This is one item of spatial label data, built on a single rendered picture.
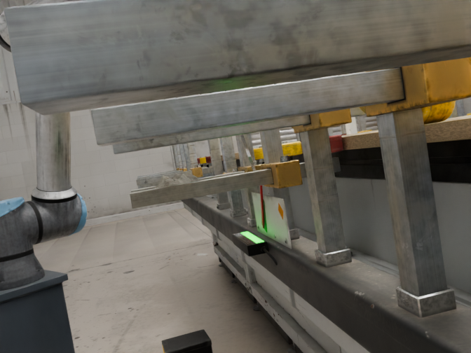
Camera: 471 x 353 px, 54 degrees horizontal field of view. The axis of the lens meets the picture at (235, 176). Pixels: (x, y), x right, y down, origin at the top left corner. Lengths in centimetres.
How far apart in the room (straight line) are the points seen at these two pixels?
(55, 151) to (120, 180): 725
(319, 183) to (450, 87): 34
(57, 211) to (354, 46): 155
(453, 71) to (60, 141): 135
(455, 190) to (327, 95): 42
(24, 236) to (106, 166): 727
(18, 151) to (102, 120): 864
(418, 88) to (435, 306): 24
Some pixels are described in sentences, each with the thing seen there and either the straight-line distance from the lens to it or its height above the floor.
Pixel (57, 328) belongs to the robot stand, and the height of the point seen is 44.
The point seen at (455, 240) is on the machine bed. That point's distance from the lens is 85.
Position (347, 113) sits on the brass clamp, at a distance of 69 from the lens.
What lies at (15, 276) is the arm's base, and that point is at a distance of 162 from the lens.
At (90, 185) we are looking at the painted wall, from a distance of 888.
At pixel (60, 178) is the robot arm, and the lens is 166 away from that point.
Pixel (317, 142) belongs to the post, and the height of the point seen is 90.
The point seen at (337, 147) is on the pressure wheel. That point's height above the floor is 88.
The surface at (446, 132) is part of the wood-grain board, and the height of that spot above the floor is 89.
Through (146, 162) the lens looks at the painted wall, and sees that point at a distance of 887.
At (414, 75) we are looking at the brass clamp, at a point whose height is 95.
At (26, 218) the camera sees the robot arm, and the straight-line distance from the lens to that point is 164.
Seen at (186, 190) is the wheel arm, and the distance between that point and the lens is 91.
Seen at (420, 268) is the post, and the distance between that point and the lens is 54.
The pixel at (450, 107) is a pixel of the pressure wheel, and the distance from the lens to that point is 79.
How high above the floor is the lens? 91
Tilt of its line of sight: 3 degrees down
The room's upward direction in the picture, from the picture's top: 9 degrees counter-clockwise
